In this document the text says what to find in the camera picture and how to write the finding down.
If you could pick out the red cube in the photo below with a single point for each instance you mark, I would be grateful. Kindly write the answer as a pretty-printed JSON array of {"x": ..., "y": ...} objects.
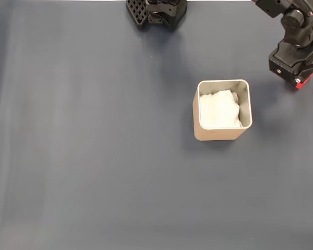
[{"x": 303, "y": 83}]

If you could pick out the beige square box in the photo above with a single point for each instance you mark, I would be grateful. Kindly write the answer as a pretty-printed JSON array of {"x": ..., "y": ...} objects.
[{"x": 219, "y": 134}]

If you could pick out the white crumpled cloth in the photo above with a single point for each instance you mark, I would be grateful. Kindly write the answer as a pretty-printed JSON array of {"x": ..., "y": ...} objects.
[{"x": 219, "y": 110}]

